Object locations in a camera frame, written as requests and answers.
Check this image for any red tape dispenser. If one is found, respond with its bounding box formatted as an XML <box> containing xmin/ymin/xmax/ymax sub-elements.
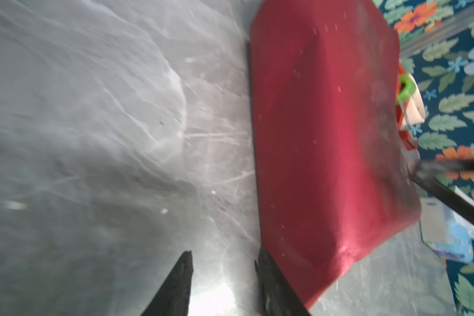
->
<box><xmin>396</xmin><ymin>63</ymin><xmax>417</xmax><ymax>151</ymax></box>

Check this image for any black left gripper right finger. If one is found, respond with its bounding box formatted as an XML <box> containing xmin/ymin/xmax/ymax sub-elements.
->
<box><xmin>255</xmin><ymin>248</ymin><xmax>310</xmax><ymax>316</ymax></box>

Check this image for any maroon wrapping paper sheet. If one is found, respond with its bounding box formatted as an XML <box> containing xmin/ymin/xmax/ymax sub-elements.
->
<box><xmin>250</xmin><ymin>1</ymin><xmax>421</xmax><ymax>308</ymax></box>

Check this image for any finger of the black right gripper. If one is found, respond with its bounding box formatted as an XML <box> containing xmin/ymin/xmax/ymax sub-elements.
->
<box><xmin>410</xmin><ymin>159</ymin><xmax>474</xmax><ymax>226</ymax></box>

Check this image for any white tissue paper piece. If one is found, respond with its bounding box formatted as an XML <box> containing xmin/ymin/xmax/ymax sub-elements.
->
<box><xmin>419</xmin><ymin>197</ymin><xmax>474</xmax><ymax>263</ymax></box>

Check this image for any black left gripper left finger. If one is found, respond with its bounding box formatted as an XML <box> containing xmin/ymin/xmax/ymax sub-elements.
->
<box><xmin>141</xmin><ymin>251</ymin><xmax>194</xmax><ymax>316</ymax></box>

